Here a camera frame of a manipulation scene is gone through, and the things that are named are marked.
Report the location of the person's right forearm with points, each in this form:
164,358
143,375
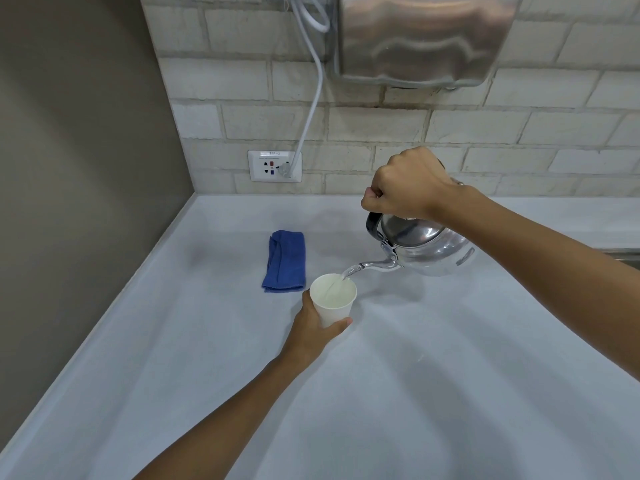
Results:
550,264

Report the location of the blue cloth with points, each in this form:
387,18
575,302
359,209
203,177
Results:
285,262

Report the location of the person's right hand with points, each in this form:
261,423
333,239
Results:
410,184

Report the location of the white power plug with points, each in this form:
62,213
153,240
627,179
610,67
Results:
286,168

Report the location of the white countertop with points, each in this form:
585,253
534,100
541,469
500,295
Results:
400,394

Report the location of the silver metal kettle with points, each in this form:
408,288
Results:
425,244

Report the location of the white paper cup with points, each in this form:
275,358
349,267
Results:
332,297

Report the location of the white wall socket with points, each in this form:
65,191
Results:
274,166

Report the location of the person's left hand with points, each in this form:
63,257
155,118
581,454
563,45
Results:
312,332

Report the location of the person's left forearm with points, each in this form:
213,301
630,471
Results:
220,424

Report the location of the steel wall hand dryer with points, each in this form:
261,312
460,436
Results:
425,34

